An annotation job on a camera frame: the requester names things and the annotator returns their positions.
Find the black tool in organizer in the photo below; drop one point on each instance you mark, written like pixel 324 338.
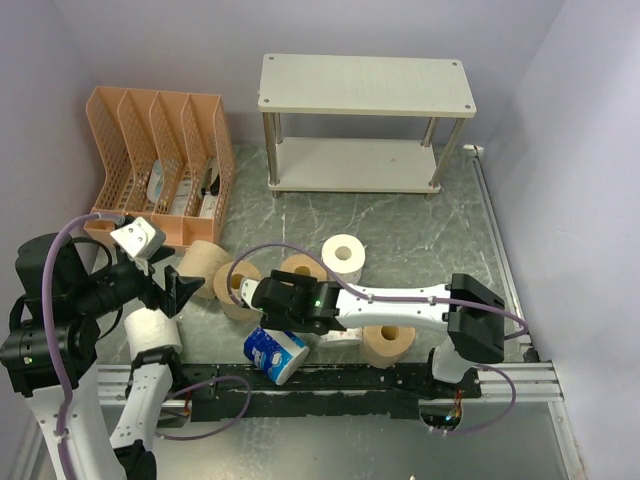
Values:
pixel 210 184

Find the white dotted roll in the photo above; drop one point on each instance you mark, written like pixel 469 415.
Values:
pixel 345 255
pixel 339 339

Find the orange plastic file organizer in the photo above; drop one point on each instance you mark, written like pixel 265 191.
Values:
pixel 156 147

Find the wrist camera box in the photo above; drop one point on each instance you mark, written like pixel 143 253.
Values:
pixel 139 239
pixel 247 291

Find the white two-tier shelf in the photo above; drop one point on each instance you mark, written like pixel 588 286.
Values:
pixel 435 89

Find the plain white paper roll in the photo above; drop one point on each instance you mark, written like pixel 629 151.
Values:
pixel 147 329

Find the aluminium rail front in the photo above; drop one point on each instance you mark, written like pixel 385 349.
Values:
pixel 533 382

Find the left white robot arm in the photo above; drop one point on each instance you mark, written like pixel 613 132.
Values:
pixel 50 356

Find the blue paper roll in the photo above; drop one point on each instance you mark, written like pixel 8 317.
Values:
pixel 277 354

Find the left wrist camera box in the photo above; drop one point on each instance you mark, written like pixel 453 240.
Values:
pixel 139 239

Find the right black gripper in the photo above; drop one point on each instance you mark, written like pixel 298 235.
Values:
pixel 293 280

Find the brown roll sideways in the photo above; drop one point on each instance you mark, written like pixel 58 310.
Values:
pixel 203 259

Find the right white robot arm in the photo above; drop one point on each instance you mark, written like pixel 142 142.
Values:
pixel 465 312

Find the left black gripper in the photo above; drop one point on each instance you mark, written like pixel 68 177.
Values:
pixel 176 291

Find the brown roll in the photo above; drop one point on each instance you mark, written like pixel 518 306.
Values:
pixel 304 265
pixel 383 346
pixel 233 311

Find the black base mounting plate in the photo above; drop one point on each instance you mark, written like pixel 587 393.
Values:
pixel 321 390

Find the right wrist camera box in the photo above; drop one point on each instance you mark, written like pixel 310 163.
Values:
pixel 247 291

